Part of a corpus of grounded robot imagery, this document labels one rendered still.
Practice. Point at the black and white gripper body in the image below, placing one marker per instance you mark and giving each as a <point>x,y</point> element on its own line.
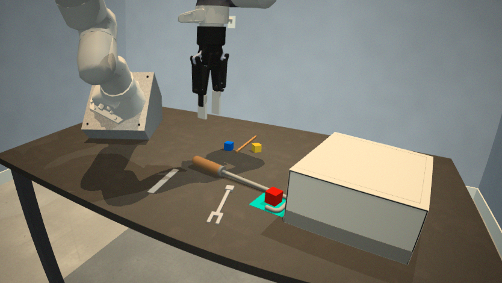
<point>210,40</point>

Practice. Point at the teal flat square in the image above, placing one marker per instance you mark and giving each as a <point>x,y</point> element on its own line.
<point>259,203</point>

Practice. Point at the pale grey flat bar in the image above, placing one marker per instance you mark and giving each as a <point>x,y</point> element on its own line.
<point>162,181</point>

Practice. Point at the yellow cube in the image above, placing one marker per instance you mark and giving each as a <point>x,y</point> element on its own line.
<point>256,147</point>

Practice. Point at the red block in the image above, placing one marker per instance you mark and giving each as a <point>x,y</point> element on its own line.
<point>273,196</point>

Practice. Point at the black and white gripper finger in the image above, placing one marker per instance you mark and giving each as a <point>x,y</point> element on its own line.
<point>218,76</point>
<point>200,77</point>

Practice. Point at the metal hook with wooden handle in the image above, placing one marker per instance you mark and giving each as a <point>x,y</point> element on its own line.
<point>221,171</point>

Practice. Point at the blue cube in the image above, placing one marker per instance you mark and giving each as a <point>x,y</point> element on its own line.
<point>228,145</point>

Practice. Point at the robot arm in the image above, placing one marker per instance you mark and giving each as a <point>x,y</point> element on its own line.
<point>98,63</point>

